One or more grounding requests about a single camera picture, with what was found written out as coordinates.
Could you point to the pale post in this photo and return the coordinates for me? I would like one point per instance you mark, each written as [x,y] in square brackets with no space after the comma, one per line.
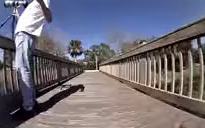
[96,62]

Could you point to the person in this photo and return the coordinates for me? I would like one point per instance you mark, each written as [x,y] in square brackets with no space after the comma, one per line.
[30,20]

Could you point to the wooden bridge railing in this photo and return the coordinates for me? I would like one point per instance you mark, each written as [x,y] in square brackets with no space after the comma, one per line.
[163,63]
[50,68]

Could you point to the bare tree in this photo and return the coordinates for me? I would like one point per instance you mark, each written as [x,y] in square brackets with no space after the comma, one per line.
[48,45]

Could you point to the group of green trees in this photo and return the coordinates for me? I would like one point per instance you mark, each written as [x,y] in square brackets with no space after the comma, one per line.
[100,53]

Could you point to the palm tree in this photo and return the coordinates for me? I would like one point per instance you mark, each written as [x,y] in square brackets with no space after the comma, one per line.
[75,48]

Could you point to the wooden plank bridge deck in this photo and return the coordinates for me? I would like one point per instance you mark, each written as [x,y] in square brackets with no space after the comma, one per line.
[106,100]

